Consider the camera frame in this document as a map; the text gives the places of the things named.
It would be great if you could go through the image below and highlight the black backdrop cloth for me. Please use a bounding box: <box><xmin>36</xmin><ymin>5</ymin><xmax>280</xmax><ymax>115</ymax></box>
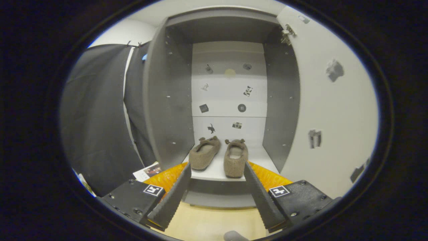
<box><xmin>60</xmin><ymin>42</ymin><xmax>157</xmax><ymax>198</ymax></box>

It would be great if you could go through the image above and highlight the dark grey shoe cabinet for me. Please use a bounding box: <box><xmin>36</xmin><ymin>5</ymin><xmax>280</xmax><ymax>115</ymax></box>
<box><xmin>143</xmin><ymin>7</ymin><xmax>300</xmax><ymax>208</ymax></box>

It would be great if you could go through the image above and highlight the blue and white printed card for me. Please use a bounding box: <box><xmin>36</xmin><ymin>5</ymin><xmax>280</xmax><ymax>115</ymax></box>
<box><xmin>73</xmin><ymin>169</ymin><xmax>97</xmax><ymax>198</ymax></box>

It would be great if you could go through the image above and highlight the metal door hinge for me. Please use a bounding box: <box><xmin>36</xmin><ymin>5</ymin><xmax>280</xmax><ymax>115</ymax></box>
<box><xmin>281</xmin><ymin>23</ymin><xmax>297</xmax><ymax>46</ymax></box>

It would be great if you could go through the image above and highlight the brown fuzzy shoe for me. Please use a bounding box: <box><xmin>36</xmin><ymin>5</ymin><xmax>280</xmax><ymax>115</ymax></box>
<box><xmin>189</xmin><ymin>136</ymin><xmax>221</xmax><ymax>171</ymax></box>
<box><xmin>223</xmin><ymin>139</ymin><xmax>249</xmax><ymax>178</ymax></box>

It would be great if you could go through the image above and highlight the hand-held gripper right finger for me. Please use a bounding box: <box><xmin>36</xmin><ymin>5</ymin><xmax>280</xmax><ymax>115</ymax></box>
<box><xmin>243</xmin><ymin>161</ymin><xmax>341</xmax><ymax>234</ymax></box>

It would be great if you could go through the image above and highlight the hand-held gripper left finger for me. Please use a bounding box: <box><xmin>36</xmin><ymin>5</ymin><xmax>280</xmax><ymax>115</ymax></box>
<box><xmin>97</xmin><ymin>162</ymin><xmax>192</xmax><ymax>232</ymax></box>

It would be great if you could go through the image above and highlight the white book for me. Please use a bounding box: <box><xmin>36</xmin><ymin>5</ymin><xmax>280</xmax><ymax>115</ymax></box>
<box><xmin>132</xmin><ymin>162</ymin><xmax>162</xmax><ymax>182</ymax></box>

